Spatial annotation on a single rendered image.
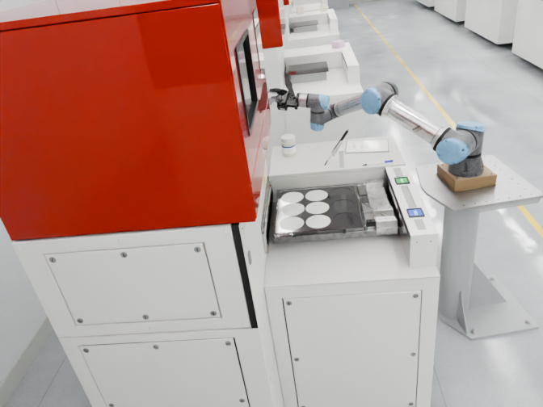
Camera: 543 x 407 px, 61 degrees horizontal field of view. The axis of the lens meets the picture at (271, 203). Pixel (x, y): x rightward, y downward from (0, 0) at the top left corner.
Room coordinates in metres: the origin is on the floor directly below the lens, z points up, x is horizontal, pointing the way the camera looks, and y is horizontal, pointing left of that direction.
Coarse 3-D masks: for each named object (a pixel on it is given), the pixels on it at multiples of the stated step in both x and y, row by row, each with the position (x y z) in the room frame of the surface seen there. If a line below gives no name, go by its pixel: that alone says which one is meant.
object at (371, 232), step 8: (352, 232) 1.52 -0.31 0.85; (360, 232) 1.52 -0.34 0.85; (368, 232) 1.52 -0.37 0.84; (376, 232) 1.51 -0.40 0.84; (280, 240) 1.56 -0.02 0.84; (288, 240) 1.56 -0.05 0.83; (296, 240) 1.55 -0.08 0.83; (304, 240) 1.55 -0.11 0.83; (312, 240) 1.54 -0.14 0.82; (320, 240) 1.54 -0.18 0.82
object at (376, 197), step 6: (366, 192) 1.80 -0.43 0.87; (372, 192) 1.76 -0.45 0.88; (378, 192) 1.76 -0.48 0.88; (384, 192) 1.75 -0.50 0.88; (372, 198) 1.72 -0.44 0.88; (378, 198) 1.71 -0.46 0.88; (384, 198) 1.70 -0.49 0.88; (372, 204) 1.66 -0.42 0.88; (378, 204) 1.66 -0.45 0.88; (384, 204) 1.65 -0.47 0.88; (372, 210) 1.62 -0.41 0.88; (378, 216) 1.56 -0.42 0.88; (378, 228) 1.48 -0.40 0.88; (384, 228) 1.48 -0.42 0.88; (390, 228) 1.47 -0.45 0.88; (396, 228) 1.47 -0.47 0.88; (378, 234) 1.48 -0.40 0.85
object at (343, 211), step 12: (288, 192) 1.84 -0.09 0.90; (300, 192) 1.82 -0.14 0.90; (336, 192) 1.78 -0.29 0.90; (348, 192) 1.76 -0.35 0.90; (336, 204) 1.67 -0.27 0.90; (348, 204) 1.66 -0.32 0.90; (276, 216) 1.64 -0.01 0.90; (288, 216) 1.63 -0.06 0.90; (300, 216) 1.62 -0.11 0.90; (336, 216) 1.58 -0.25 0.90; (348, 216) 1.56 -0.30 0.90; (360, 216) 1.55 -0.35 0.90; (276, 228) 1.56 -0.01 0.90; (300, 228) 1.53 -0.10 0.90; (312, 228) 1.52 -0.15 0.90; (324, 228) 1.51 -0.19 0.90; (336, 228) 1.49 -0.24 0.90; (348, 228) 1.48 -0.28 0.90
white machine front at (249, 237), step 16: (240, 224) 1.11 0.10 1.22; (256, 224) 1.38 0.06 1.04; (240, 240) 1.10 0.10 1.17; (256, 240) 1.32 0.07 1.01; (240, 256) 1.10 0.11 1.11; (256, 256) 1.27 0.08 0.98; (256, 272) 1.22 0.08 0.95; (256, 288) 1.17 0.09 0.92; (256, 304) 1.13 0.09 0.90; (256, 320) 1.10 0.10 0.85
